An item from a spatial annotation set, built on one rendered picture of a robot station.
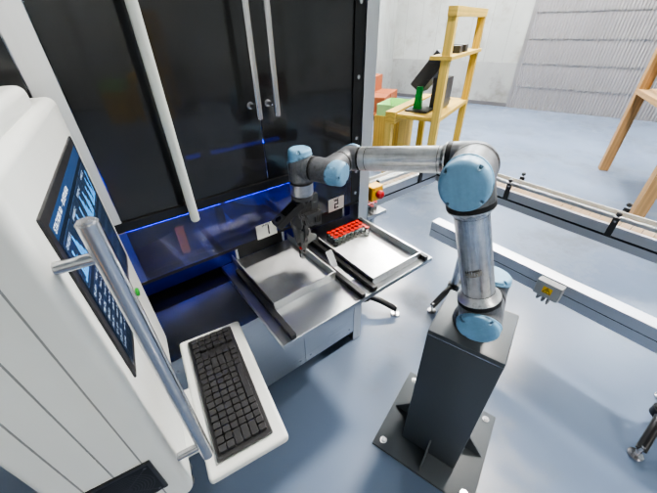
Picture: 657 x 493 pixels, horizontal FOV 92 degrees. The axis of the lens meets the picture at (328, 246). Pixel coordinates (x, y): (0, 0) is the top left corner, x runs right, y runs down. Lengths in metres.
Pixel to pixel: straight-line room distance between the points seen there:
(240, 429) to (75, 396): 0.45
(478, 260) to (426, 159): 0.30
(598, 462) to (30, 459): 2.06
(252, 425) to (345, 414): 0.98
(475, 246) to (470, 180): 0.18
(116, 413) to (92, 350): 0.14
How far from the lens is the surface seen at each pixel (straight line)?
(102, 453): 0.72
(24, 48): 0.97
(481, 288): 0.94
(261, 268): 1.27
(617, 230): 1.83
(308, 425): 1.84
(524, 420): 2.09
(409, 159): 0.96
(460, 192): 0.78
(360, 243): 1.38
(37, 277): 0.47
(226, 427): 0.96
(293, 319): 1.06
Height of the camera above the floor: 1.66
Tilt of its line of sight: 35 degrees down
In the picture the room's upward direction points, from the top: 1 degrees counter-clockwise
